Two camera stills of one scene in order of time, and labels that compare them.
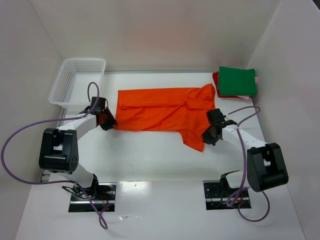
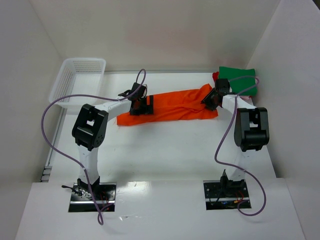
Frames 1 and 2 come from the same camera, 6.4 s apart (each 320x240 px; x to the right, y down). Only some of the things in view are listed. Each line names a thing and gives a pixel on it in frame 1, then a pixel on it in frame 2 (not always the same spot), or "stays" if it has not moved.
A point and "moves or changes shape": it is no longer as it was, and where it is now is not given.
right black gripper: [208, 135] → [208, 99]
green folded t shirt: [236, 82] stays
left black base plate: [103, 194] stays
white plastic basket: [71, 86] stays
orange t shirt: [183, 110] moves or changes shape
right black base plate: [219, 197] stays
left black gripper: [107, 121] → [149, 105]
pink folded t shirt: [247, 97] stays
